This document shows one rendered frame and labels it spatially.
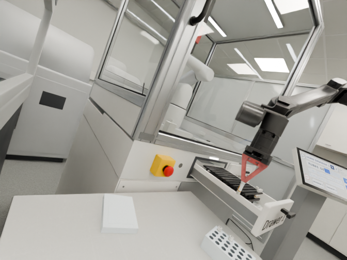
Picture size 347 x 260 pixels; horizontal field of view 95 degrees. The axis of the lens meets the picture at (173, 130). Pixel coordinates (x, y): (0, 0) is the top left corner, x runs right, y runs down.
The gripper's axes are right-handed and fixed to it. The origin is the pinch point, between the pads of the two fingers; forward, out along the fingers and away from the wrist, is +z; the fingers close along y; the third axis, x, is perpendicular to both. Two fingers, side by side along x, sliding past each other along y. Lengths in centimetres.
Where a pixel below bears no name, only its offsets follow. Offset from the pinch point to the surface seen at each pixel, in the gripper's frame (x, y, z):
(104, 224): -20.9, 24.3, 21.5
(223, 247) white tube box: 3.3, 4.1, 18.3
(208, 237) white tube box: -1.1, 5.2, 18.4
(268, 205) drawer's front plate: 9.0, -7.7, 4.9
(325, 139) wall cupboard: 83, -347, -79
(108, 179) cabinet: -40.1, 8.4, 24.8
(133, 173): -31.5, 7.0, 16.9
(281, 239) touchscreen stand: 42, -114, 49
